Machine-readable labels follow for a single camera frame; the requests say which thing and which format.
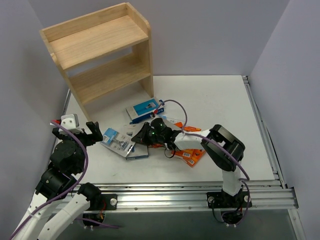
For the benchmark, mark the wooden two-tier shelf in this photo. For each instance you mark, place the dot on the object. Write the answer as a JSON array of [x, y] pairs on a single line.
[[90, 37]]

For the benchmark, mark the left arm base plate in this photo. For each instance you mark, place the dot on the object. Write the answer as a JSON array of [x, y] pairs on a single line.
[[104, 202]]

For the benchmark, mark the orange razor cartridge pack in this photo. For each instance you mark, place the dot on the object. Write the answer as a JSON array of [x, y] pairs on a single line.
[[190, 156]]

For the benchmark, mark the blue Harry's razor box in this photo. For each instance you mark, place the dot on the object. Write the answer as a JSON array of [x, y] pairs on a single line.
[[141, 111]]

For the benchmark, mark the aluminium table frame rail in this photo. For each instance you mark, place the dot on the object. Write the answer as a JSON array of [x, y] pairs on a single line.
[[160, 184]]

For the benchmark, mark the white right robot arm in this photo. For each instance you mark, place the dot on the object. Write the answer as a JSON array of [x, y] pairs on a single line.
[[224, 149]]

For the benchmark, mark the Gillette blue razor blister pack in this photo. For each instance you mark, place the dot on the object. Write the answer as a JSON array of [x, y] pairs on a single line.
[[117, 142]]

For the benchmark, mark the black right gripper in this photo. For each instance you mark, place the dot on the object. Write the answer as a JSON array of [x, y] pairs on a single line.
[[145, 133]]

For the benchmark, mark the grey Harry's razor box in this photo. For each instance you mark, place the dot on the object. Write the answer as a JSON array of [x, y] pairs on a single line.
[[138, 152]]

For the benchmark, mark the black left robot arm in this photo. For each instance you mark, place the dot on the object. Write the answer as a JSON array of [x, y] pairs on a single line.
[[68, 164]]

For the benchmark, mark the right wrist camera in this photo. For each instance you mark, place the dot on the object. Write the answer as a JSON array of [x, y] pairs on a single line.
[[156, 112]]

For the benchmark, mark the orange Gillette Fusion box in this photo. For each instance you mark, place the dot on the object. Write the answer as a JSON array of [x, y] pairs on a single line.
[[187, 128]]

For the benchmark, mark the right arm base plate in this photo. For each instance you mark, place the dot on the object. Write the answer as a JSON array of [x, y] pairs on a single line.
[[222, 200]]

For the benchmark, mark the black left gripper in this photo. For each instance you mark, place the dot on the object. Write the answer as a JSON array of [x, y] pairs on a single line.
[[85, 136]]

